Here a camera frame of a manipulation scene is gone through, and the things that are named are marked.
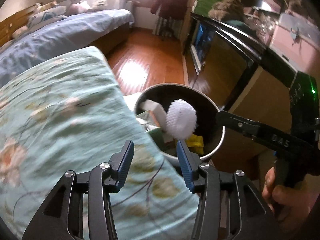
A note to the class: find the yellow wrapper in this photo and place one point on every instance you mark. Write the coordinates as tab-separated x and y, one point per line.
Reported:
196	142

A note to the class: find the framed picture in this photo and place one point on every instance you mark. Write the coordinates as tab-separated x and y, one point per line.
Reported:
201	45

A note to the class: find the wooden headboard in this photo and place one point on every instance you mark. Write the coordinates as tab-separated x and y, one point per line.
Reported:
12	25

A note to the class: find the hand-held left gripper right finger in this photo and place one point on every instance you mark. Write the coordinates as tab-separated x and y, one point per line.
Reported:
185	165

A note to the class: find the white bin with black liner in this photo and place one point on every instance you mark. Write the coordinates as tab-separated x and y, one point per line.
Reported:
207	105

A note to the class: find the black cabinet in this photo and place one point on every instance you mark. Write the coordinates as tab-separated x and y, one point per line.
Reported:
232	62

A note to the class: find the green plastic packet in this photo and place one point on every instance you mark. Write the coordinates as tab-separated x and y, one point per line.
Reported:
160	136

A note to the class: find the brown plush toy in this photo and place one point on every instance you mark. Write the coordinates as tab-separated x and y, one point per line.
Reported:
227	10

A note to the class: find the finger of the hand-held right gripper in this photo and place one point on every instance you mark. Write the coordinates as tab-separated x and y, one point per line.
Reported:
235	123

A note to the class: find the pink storage box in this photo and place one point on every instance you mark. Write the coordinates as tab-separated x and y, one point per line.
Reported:
295	45

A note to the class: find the white and red carton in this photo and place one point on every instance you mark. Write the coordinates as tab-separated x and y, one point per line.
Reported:
156	111

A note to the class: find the person's right hand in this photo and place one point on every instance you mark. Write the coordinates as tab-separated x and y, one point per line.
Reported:
287	202

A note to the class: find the pink plush toy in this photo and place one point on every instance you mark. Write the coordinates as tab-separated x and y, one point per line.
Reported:
78	7

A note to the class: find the grey patterned curtain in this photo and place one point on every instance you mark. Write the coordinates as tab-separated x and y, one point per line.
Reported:
166	27

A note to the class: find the bed with blue sheet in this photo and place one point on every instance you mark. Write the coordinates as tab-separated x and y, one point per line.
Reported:
62	35

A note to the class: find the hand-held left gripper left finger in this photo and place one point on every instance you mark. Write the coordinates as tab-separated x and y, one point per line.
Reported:
125	165

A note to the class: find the white foam fruit net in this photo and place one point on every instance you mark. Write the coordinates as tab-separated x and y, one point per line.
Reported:
181	118

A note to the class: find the stack of green boxes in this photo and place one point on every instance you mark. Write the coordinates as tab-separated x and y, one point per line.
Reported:
206	1

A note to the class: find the dark red coat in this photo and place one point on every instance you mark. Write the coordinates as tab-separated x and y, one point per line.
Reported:
170	2

